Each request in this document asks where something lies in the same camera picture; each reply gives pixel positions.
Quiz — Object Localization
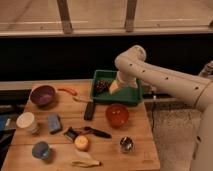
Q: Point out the small wooden stick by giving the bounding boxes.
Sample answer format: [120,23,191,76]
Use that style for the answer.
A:
[73,97,91,103]

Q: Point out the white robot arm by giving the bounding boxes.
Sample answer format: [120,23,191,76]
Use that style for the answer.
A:
[109,45,213,171]

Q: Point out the small metal cup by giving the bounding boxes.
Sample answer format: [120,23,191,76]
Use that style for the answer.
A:
[120,136,134,153]

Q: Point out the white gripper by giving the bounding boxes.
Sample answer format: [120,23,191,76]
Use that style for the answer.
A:
[109,71,138,94]

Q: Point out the blue sponge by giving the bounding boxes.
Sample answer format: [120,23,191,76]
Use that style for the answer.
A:
[47,114,62,134]

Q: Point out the blue cup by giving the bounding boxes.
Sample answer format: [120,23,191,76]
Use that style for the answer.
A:
[32,141,51,160]

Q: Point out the orange fruit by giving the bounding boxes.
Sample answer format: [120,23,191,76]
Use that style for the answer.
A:
[74,135,90,151]

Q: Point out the green plastic bin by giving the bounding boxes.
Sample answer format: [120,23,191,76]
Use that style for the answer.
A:
[90,70,143,106]

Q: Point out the white plastic cup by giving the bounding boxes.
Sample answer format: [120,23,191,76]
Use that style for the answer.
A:
[16,112,39,134]

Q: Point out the purple bowl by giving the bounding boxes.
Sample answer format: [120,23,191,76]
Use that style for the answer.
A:
[30,85,56,107]

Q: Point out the red orange bowl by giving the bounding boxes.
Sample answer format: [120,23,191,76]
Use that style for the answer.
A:
[105,104,129,127]

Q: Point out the black rectangular remote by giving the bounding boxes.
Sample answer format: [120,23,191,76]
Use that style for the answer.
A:
[84,102,95,121]

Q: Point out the orange carrot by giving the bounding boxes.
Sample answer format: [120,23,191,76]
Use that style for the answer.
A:
[58,88,77,96]

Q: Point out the yellow banana peel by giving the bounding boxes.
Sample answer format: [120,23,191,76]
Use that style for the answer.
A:
[71,149,101,168]

